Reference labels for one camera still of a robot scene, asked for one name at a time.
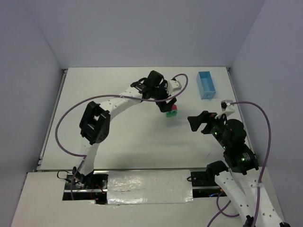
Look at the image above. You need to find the left table edge rail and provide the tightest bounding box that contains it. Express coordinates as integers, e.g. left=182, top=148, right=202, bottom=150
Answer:
left=34, top=69, right=68, bottom=172

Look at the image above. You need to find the aluminium mounting rail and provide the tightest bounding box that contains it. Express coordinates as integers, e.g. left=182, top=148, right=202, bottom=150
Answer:
left=62, top=170, right=222, bottom=205

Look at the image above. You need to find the silver tape sheet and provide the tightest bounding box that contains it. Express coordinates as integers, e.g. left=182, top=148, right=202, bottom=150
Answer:
left=107, top=170, right=194, bottom=205

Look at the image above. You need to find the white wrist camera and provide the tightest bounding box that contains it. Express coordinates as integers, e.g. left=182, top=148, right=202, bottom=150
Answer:
left=166, top=79, right=182, bottom=95
left=215, top=100, right=235, bottom=119

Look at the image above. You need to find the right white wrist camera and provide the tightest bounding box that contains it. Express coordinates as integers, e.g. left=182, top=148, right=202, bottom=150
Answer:
left=215, top=100, right=235, bottom=119

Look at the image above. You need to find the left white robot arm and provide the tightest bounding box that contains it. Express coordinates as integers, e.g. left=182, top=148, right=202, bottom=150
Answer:
left=72, top=70, right=182, bottom=188

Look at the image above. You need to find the blue plastic box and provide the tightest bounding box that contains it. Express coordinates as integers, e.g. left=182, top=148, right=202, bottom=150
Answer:
left=196, top=71, right=216, bottom=99

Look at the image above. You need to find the red triangular wood block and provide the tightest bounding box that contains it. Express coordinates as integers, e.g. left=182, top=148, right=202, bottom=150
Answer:
left=171, top=105, right=177, bottom=112

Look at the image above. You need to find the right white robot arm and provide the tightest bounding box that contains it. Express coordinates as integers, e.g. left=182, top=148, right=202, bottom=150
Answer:
left=187, top=111, right=289, bottom=227

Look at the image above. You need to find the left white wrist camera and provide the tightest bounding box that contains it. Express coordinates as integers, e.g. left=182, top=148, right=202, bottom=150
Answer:
left=166, top=79, right=182, bottom=95

